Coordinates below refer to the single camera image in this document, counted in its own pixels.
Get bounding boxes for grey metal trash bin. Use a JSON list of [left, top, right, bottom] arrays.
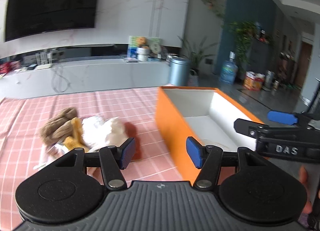
[[169, 57, 190, 87]]

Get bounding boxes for white marble tv console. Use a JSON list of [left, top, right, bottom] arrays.
[[1, 58, 170, 99]]

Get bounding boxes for green picture book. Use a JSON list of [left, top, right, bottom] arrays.
[[127, 36, 162, 61]]

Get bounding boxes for pink checked tablecloth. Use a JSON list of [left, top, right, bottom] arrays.
[[0, 86, 186, 224]]

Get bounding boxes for blue water jug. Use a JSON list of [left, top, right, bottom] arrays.
[[220, 52, 238, 84]]

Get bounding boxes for orange cardboard box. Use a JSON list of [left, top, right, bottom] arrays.
[[155, 86, 261, 183]]

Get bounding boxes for cream white plush toy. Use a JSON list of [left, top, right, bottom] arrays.
[[103, 117, 128, 147]]

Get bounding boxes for white crinkled plastic bag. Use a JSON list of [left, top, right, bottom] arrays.
[[82, 116, 113, 152]]

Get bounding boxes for tall floor plant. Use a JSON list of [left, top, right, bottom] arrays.
[[178, 36, 218, 74]]

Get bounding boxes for white wifi router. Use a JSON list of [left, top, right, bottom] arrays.
[[35, 51, 53, 70]]

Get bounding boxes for black wall television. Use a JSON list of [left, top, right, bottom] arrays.
[[5, 0, 98, 42]]

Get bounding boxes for brown braided plush toy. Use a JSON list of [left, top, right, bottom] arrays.
[[39, 107, 78, 145]]

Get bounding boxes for yellow plush piece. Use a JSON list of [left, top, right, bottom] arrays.
[[63, 117, 89, 152]]

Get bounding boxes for rust red sponge cloth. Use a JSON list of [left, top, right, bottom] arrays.
[[124, 122, 141, 162]]

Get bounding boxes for brown teddy bear figure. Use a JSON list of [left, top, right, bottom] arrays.
[[136, 37, 151, 62]]

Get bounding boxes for black router cable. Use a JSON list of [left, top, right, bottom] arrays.
[[49, 66, 71, 93]]

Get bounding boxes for orange carton on floor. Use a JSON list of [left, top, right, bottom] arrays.
[[244, 71, 265, 91]]

